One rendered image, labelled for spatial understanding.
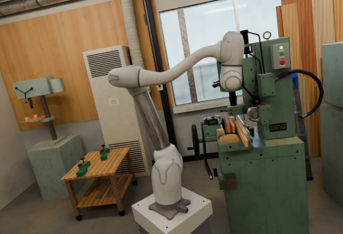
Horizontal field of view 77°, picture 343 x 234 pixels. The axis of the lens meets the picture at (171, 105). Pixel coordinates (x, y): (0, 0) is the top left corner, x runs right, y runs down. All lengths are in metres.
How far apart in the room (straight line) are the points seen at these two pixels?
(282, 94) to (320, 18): 1.74
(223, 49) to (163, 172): 0.70
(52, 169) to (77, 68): 1.39
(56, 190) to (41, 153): 0.54
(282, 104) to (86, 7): 2.66
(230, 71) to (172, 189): 0.68
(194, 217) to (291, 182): 0.84
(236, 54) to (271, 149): 0.83
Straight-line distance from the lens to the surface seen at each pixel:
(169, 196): 1.24
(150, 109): 1.31
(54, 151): 3.11
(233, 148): 1.52
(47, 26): 3.57
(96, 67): 2.92
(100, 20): 3.23
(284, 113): 1.75
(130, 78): 1.14
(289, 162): 1.77
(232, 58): 1.09
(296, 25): 3.14
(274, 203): 1.91
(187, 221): 1.27
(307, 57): 3.21
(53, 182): 3.33
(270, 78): 1.58
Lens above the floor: 1.49
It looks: 11 degrees down
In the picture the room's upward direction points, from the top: 10 degrees counter-clockwise
